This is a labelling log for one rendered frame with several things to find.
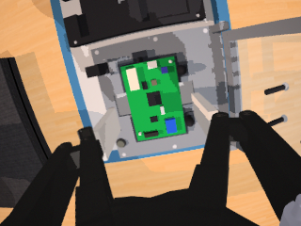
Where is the green circuit board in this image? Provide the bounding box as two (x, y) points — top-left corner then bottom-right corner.
(120, 56), (186, 141)

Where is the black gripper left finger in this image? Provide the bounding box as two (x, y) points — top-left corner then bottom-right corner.
(0, 108), (121, 226)

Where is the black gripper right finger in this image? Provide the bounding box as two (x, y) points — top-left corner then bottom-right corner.
(172, 92), (301, 226)

